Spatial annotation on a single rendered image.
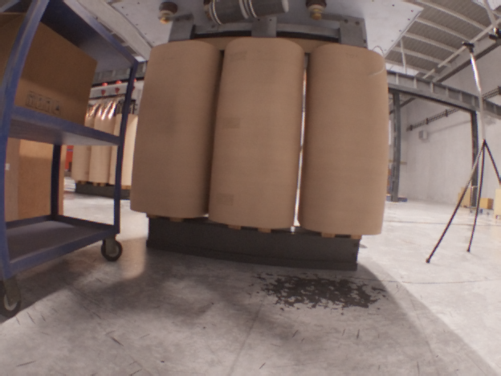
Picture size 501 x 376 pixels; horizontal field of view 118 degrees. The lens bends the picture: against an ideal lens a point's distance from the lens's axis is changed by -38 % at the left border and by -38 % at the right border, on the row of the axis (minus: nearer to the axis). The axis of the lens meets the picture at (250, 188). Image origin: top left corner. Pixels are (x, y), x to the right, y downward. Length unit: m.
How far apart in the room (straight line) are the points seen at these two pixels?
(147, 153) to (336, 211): 0.89
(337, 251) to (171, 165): 0.88
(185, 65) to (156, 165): 0.50
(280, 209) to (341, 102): 0.54
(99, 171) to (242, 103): 2.81
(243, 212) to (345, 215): 0.43
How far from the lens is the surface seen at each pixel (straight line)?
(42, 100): 0.84
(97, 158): 3.61
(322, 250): 1.21
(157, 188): 1.15
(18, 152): 1.48
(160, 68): 1.28
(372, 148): 1.10
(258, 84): 1.10
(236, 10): 0.92
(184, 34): 1.38
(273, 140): 1.02
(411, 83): 11.37
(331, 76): 1.15
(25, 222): 1.27
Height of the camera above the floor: 0.40
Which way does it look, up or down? 2 degrees down
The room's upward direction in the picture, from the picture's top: 5 degrees clockwise
